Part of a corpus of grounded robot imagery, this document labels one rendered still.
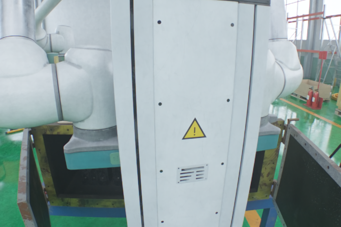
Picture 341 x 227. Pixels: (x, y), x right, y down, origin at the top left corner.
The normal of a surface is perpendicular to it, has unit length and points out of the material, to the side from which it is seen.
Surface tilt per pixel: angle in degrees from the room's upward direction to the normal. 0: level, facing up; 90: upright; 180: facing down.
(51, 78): 52
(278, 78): 84
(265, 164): 90
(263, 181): 90
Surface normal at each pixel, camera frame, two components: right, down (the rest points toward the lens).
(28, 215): 0.57, 0.22
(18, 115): 0.45, 0.55
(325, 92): 0.06, 0.26
